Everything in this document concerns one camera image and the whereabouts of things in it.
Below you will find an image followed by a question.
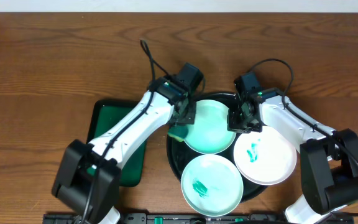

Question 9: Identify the green yellow sponge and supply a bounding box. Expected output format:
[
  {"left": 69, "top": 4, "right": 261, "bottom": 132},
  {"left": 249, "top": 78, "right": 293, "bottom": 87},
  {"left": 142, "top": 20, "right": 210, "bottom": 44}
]
[{"left": 167, "top": 125, "right": 188, "bottom": 142}]

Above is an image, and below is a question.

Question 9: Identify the mint green plate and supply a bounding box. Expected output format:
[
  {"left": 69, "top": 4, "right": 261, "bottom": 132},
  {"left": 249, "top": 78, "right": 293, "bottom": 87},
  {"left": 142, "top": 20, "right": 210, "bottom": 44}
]
[
  {"left": 180, "top": 154, "right": 244, "bottom": 217},
  {"left": 185, "top": 100, "right": 236, "bottom": 154}
]

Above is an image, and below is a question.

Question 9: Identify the white plate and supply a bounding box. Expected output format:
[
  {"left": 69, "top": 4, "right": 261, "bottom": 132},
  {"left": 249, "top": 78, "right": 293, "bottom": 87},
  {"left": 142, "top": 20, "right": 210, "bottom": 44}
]
[{"left": 233, "top": 126, "right": 297, "bottom": 185}]

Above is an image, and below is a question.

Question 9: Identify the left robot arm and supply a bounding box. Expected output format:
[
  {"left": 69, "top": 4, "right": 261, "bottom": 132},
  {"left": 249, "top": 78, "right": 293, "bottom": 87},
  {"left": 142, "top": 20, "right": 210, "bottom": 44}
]
[{"left": 52, "top": 75, "right": 202, "bottom": 223}]

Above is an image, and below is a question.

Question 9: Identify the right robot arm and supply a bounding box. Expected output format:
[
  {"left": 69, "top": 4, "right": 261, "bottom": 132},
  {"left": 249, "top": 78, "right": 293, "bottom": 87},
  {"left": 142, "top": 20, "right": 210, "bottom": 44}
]
[{"left": 228, "top": 87, "right": 358, "bottom": 223}]

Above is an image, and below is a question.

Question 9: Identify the black round tray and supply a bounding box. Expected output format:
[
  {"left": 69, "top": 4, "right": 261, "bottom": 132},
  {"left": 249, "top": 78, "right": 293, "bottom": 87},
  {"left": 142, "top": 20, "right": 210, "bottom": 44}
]
[{"left": 167, "top": 92, "right": 268, "bottom": 203}]

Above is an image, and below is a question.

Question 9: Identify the green rectangular tray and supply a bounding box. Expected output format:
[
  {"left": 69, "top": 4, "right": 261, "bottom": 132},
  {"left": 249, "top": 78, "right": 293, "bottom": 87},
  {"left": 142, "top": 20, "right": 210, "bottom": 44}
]
[{"left": 86, "top": 99, "right": 146, "bottom": 187}]

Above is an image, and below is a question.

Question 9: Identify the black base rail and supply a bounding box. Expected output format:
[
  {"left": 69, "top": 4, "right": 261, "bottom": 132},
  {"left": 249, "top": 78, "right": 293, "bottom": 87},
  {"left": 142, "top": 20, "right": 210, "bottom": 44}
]
[{"left": 42, "top": 212, "right": 356, "bottom": 224}]

